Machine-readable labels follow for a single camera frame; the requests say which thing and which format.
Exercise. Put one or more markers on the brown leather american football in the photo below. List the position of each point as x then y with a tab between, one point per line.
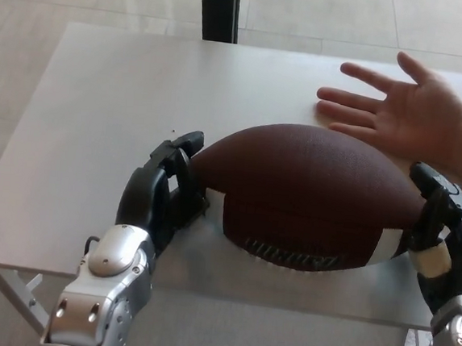
307	175

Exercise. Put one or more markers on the white metal table frame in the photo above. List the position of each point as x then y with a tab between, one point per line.
10	291

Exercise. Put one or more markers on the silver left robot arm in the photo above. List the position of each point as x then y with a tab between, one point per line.
99	291

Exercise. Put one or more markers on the person's bare open hand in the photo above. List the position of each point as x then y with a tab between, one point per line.
421	121

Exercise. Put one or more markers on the black vertical window post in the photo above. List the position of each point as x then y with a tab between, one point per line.
219	10

